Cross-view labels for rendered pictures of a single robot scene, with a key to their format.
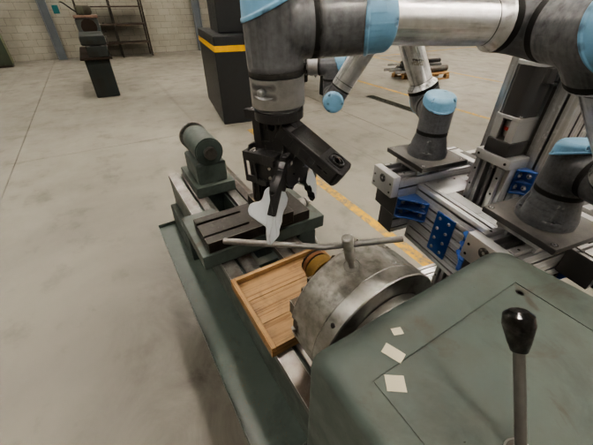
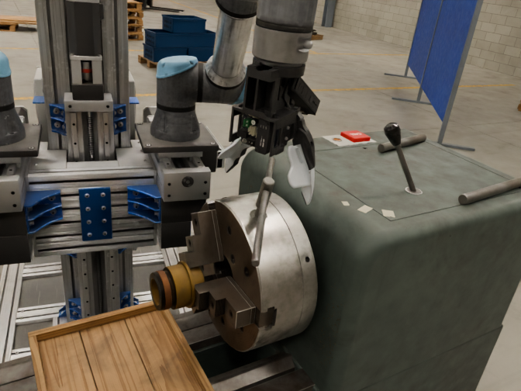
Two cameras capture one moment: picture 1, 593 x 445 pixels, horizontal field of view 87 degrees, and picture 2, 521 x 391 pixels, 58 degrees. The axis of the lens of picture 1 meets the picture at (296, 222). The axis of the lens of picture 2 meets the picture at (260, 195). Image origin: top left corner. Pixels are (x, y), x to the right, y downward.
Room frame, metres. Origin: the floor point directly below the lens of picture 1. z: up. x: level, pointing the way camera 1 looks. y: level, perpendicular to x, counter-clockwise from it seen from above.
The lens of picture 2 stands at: (0.48, 0.67, 1.66)
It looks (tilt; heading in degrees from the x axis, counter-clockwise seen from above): 26 degrees down; 269
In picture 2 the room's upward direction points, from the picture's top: 7 degrees clockwise
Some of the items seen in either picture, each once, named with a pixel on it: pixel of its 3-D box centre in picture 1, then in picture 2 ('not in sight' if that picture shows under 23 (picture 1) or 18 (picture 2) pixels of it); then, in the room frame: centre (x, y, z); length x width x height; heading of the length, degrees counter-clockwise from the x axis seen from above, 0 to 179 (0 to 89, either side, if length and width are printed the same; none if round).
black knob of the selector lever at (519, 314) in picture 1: (518, 328); (391, 133); (0.21, -0.24, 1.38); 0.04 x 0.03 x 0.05; 31
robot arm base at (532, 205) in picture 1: (551, 202); (175, 118); (0.73, -0.71, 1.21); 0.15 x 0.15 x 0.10
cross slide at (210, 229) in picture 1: (252, 218); not in sight; (1.03, 0.18, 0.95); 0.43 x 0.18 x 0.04; 121
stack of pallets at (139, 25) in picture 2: not in sight; (106, 18); (3.77, -9.26, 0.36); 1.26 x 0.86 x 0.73; 41
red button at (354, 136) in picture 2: not in sight; (355, 137); (0.21, -0.57, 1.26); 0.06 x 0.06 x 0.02; 31
